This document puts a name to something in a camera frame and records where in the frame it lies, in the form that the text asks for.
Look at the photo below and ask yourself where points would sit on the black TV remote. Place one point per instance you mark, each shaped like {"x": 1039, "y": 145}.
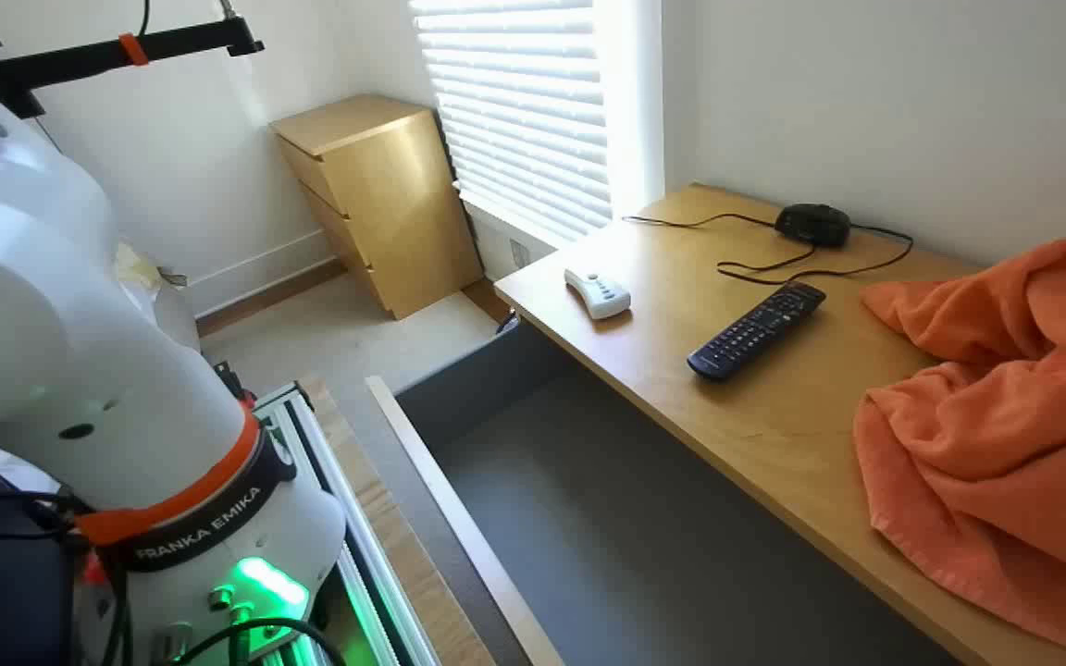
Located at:
{"x": 756, "y": 330}

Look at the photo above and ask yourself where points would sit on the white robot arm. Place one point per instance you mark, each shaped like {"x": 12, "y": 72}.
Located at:
{"x": 39, "y": 308}

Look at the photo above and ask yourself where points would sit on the small white remote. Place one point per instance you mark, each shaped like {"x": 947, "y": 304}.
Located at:
{"x": 598, "y": 294}

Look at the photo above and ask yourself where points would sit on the wooden drawer chest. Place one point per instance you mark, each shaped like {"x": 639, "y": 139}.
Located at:
{"x": 387, "y": 199}

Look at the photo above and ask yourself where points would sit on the white window blinds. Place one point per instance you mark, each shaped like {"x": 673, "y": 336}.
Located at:
{"x": 508, "y": 114}

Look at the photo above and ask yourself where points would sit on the wooden desk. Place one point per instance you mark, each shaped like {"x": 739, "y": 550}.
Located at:
{"x": 741, "y": 419}

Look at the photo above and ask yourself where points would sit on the grey open drawer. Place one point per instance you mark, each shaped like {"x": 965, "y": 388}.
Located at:
{"x": 631, "y": 541}

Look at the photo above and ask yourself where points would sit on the black round puck device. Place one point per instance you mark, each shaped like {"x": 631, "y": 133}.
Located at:
{"x": 812, "y": 225}

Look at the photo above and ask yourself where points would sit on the white plastic bag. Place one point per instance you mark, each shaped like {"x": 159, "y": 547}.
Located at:
{"x": 164, "y": 308}

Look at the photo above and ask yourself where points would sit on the orange towel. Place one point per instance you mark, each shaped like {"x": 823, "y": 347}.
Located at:
{"x": 1000, "y": 430}

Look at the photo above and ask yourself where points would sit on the dark blue bag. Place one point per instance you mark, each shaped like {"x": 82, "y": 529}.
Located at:
{"x": 0, "y": 578}

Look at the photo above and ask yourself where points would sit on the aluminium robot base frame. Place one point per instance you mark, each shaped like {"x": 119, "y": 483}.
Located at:
{"x": 312, "y": 447}

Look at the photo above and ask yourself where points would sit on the white window frame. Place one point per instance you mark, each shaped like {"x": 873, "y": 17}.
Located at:
{"x": 631, "y": 98}

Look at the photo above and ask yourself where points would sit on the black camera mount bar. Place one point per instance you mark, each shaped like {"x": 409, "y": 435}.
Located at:
{"x": 90, "y": 57}

